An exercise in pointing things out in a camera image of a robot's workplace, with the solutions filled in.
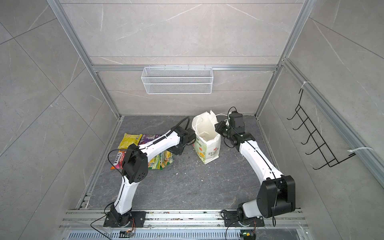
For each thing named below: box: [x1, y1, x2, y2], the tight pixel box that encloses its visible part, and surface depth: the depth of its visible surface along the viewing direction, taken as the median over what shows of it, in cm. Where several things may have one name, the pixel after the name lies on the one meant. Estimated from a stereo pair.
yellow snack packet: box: [117, 133, 143, 149], surface depth 103 cm
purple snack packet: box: [139, 134, 162, 146], surface depth 104 cm
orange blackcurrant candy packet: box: [110, 150, 127, 170], surface depth 93 cm
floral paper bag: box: [191, 110, 221, 165], surface depth 87 cm
